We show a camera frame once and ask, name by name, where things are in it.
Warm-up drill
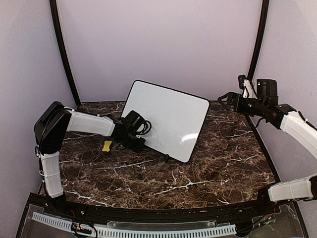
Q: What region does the right black frame post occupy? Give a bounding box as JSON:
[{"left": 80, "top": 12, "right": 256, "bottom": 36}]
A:
[{"left": 247, "top": 0, "right": 269, "bottom": 81}]

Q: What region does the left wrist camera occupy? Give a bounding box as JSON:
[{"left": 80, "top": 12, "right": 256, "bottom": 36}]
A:
[{"left": 135, "top": 120, "right": 152, "bottom": 136}]

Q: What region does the white whiteboard black frame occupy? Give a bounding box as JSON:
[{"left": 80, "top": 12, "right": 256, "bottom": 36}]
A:
[{"left": 121, "top": 80, "right": 210, "bottom": 163}]

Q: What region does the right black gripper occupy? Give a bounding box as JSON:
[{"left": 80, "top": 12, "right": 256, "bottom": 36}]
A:
[{"left": 218, "top": 91, "right": 267, "bottom": 117}]

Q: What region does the white slotted cable duct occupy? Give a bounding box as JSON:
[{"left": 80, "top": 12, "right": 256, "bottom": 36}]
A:
[{"left": 32, "top": 212, "right": 237, "bottom": 238}]

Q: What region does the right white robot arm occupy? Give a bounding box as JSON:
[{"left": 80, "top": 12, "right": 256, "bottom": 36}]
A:
[{"left": 218, "top": 75, "right": 317, "bottom": 215}]

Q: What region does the left black frame post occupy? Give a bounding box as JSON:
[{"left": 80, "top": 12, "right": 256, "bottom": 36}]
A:
[{"left": 49, "top": 0, "right": 81, "bottom": 107}]

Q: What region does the yellow black eraser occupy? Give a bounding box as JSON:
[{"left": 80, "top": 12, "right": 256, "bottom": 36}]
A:
[{"left": 102, "top": 140, "right": 112, "bottom": 152}]

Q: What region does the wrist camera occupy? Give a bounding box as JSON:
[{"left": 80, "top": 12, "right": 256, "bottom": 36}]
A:
[
  {"left": 238, "top": 75, "right": 257, "bottom": 98},
  {"left": 135, "top": 120, "right": 152, "bottom": 136}
]

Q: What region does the black frame post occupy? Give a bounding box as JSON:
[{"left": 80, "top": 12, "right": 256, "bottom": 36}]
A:
[
  {"left": 247, "top": 0, "right": 269, "bottom": 81},
  {"left": 49, "top": 0, "right": 81, "bottom": 107}
]

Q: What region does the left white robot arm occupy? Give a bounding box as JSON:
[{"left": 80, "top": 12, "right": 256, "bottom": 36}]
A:
[{"left": 34, "top": 101, "right": 152, "bottom": 216}]

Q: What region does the black front rail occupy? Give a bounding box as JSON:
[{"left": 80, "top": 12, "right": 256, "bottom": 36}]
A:
[{"left": 38, "top": 196, "right": 280, "bottom": 224}]

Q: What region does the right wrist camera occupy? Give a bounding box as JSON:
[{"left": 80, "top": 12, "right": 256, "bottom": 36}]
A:
[{"left": 238, "top": 75, "right": 257, "bottom": 98}]

